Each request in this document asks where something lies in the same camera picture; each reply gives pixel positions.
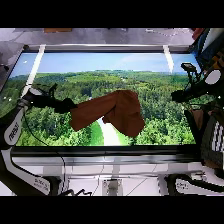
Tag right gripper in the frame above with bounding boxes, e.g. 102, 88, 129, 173
170, 88, 194, 104

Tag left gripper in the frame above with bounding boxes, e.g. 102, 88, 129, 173
53, 97, 79, 115

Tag brown pants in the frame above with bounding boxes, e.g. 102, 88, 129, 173
68, 89, 146, 138

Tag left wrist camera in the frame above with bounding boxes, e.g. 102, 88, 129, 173
39, 83, 59, 100

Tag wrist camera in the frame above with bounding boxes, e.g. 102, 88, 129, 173
180, 61, 198, 85
39, 83, 59, 100

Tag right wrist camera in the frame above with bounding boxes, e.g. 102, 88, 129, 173
180, 61, 198, 85

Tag black cable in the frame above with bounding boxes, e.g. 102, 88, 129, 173
21, 111, 94, 197

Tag silver frame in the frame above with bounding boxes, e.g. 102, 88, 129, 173
0, 153, 224, 197

